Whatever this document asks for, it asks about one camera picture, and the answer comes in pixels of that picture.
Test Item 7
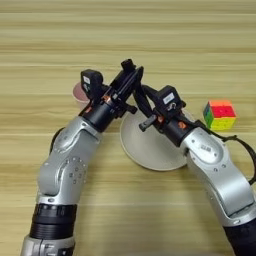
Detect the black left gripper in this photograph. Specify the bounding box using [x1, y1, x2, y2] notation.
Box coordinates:
[79, 65, 145, 133]

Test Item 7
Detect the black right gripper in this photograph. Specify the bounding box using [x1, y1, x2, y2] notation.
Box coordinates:
[132, 84, 212, 148]

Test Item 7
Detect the pink plastic cup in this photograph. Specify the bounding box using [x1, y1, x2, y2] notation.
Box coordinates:
[72, 81, 92, 110]

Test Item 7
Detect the colourful puzzle cube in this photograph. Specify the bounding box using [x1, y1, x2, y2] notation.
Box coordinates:
[203, 99, 238, 132]

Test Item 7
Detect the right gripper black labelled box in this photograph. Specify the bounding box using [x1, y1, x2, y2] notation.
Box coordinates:
[155, 85, 187, 118]

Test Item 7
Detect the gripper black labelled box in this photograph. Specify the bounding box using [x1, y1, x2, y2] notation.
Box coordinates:
[80, 68, 105, 101]
[155, 85, 187, 118]

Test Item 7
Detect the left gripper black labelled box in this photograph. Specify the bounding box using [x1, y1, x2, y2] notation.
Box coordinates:
[80, 68, 105, 101]

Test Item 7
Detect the white round plate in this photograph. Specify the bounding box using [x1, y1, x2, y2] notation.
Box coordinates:
[119, 108, 198, 172]

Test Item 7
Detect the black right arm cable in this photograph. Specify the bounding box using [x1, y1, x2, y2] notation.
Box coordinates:
[208, 128, 256, 186]

